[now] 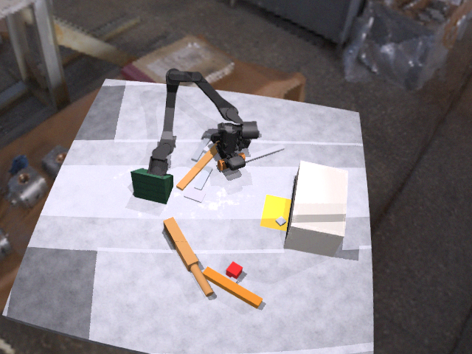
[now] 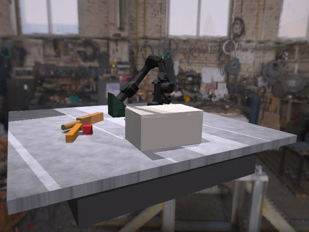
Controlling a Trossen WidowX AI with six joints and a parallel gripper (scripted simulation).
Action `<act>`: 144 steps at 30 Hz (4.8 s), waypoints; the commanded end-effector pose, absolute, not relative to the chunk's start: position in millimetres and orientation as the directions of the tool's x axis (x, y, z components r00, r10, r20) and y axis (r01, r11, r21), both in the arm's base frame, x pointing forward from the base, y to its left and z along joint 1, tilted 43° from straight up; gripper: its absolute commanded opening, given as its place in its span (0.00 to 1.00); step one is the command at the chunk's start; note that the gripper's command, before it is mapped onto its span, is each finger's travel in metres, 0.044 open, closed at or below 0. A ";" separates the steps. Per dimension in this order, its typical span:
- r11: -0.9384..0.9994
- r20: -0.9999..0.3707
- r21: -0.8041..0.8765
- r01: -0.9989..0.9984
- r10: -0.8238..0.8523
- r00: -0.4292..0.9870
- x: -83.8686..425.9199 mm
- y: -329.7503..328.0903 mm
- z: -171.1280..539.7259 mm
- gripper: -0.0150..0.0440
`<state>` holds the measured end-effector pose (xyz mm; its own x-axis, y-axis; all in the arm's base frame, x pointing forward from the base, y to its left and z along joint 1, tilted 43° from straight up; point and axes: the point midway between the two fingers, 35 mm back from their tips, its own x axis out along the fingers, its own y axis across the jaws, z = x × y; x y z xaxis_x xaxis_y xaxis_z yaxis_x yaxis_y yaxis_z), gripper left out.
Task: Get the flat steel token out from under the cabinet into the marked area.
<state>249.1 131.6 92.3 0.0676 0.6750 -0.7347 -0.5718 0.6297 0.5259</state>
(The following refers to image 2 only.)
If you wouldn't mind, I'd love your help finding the red block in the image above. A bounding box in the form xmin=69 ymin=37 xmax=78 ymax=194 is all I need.
xmin=83 ymin=125 xmax=93 ymax=134

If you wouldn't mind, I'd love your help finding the orange block with cylindrical handle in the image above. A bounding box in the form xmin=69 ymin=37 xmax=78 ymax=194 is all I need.
xmin=61 ymin=112 xmax=104 ymax=131

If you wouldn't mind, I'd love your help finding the orange bar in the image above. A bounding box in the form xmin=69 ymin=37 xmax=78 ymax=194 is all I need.
xmin=65 ymin=123 xmax=83 ymax=142

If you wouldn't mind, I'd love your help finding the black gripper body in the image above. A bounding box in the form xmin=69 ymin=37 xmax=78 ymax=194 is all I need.
xmin=147 ymin=92 xmax=166 ymax=106

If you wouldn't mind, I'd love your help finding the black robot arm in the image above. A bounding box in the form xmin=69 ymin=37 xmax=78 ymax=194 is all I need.
xmin=116 ymin=55 xmax=174 ymax=104

